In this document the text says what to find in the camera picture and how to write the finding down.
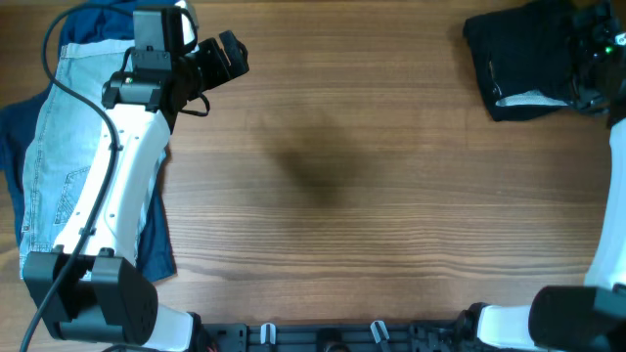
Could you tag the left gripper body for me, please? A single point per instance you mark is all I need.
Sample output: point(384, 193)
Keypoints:
point(207, 66)

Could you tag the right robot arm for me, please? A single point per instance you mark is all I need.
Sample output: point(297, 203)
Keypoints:
point(589, 317)

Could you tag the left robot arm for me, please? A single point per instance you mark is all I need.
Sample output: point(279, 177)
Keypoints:
point(87, 287)

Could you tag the black shorts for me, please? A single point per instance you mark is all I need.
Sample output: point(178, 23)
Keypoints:
point(522, 62)

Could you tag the light denim shorts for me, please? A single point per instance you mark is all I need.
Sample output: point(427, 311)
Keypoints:
point(59, 157)

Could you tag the dark blue garment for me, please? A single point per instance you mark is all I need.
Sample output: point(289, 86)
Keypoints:
point(108, 20)

